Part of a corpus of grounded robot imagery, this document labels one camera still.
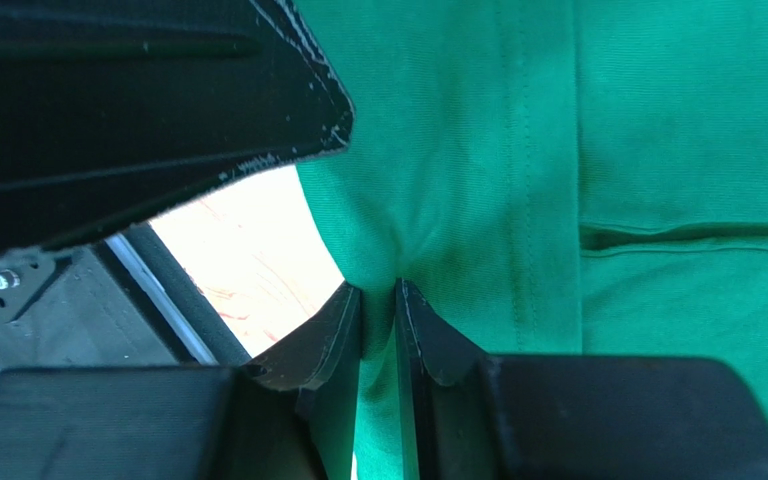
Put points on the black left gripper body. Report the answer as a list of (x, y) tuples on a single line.
[(112, 112)]

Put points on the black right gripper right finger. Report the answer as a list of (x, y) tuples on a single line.
[(451, 396)]

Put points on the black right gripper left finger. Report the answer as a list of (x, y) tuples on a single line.
[(300, 403)]

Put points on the green t-shirt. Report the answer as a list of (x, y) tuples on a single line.
[(581, 177)]

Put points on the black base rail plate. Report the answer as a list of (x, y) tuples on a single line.
[(123, 301)]

